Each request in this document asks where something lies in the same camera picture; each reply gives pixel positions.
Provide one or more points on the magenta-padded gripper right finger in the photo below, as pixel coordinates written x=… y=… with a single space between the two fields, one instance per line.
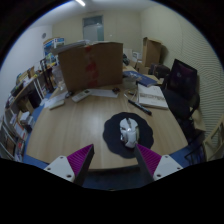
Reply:
x=166 y=166

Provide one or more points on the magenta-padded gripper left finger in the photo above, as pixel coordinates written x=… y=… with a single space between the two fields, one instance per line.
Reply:
x=60 y=166

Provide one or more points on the white grey computer mouse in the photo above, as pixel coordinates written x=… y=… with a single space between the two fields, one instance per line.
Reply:
x=128 y=131

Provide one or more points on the black round mouse pad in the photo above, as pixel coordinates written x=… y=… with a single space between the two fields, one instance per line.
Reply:
x=111 y=135

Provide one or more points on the wooden chair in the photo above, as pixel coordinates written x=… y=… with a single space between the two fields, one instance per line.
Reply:
x=215 y=140

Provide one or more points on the white flat rectangular case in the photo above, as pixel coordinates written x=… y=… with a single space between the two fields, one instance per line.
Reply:
x=56 y=104

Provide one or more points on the black marker pen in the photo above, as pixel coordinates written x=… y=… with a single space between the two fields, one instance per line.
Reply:
x=140 y=107

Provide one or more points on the open white book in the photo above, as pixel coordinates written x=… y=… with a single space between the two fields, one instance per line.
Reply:
x=152 y=96

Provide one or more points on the black glasses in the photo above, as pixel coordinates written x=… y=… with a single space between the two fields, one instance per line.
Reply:
x=69 y=94

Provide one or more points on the white remote control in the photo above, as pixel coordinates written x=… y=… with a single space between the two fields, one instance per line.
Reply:
x=81 y=96

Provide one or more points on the black office chair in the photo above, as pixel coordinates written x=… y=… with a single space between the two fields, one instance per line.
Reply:
x=181 y=83

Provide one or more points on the blue book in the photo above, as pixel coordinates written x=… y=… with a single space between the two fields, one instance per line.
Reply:
x=141 y=79

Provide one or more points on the black floor stand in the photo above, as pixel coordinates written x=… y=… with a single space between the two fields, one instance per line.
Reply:
x=46 y=75

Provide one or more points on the large brown cardboard box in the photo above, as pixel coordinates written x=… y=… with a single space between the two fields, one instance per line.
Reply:
x=90 y=66

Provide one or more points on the tall open cardboard box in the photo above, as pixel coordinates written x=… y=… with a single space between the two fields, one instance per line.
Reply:
x=151 y=51

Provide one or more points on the grey door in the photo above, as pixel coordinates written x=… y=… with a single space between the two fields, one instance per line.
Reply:
x=92 y=28

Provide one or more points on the ceiling tube light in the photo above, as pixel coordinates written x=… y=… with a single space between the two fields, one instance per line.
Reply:
x=80 y=2

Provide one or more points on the long wooden wall desk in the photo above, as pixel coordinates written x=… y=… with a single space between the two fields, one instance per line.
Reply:
x=25 y=88

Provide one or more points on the round wall clock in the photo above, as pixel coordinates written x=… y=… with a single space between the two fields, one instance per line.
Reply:
x=43 y=35

